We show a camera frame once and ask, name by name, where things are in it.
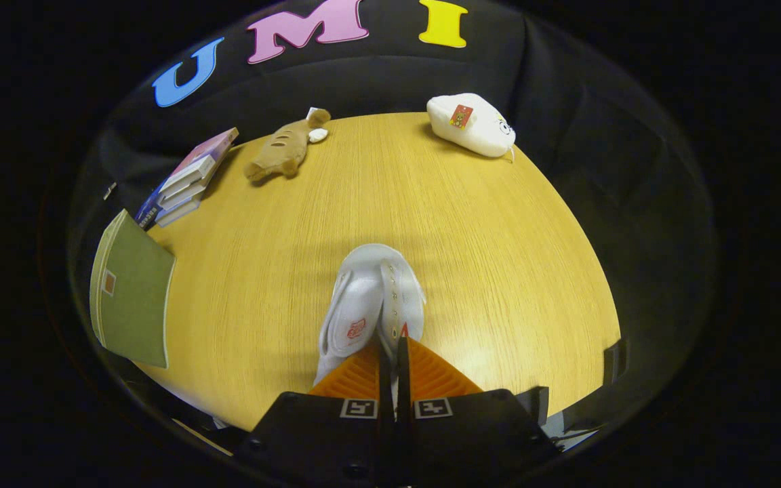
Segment pale green storage box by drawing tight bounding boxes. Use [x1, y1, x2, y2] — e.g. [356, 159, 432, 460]
[89, 208, 178, 371]

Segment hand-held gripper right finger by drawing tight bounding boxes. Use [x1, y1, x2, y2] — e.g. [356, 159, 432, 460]
[394, 335, 562, 488]

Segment white shoe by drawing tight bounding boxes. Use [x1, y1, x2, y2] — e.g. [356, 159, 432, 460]
[313, 243, 428, 388]

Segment brown plush toy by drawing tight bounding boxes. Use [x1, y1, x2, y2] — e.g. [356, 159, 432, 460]
[243, 106, 332, 184]

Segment blue cover book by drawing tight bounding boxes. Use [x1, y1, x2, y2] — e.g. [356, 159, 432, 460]
[134, 179, 169, 232]

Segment pink cover book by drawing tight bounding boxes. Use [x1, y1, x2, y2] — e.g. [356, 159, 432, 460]
[172, 127, 241, 179]

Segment white edged book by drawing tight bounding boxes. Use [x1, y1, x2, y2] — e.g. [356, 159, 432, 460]
[159, 155, 219, 205]

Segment thin grey book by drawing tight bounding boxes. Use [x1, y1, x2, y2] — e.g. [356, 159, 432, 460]
[153, 192, 203, 229]

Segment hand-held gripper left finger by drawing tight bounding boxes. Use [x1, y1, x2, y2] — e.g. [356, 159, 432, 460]
[233, 335, 395, 488]

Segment white plush toy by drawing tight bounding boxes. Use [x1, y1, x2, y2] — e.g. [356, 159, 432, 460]
[426, 92, 518, 161]

